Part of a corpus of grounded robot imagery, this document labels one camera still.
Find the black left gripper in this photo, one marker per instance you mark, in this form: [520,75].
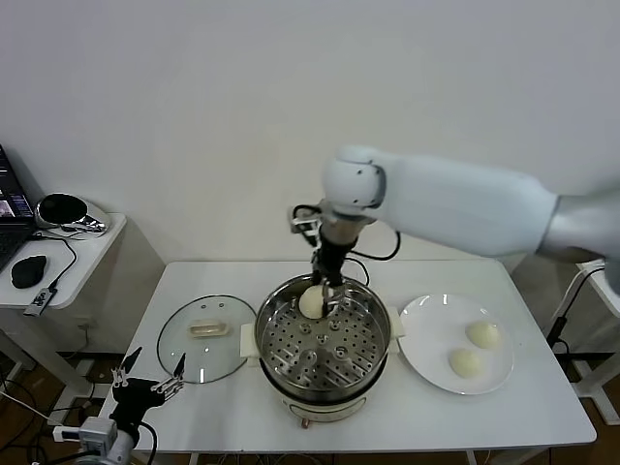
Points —
[133,394]

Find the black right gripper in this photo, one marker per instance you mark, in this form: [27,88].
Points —
[331,259]

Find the white steamed baozi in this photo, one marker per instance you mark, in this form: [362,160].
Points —
[483,335]
[310,302]
[464,362]

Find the round glass pot lid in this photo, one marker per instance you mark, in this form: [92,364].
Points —
[194,353]

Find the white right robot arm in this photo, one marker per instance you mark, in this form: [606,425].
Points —
[460,203]

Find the stainless steel steamer basket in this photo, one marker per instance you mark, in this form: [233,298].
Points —
[290,358]

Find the white round plate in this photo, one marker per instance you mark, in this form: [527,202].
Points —
[436,339]

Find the white electric cooker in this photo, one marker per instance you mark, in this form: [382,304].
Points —
[324,412]

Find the white side table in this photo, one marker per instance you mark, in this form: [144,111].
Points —
[97,252]
[600,315]

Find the grey USB hub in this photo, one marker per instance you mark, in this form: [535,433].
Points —
[41,301]

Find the black computer mouse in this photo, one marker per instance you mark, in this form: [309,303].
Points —
[29,272]

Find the shiny chrome headset device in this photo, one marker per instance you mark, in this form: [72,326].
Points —
[58,210]

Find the black open laptop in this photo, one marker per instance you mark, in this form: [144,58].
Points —
[9,194]

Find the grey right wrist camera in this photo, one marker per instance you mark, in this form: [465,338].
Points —
[302,224]

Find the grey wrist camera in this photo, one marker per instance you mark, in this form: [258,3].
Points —
[97,433]
[302,224]

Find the white wall socket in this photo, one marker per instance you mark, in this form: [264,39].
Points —
[86,323]

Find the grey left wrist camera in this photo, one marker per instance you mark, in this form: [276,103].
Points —
[97,433]

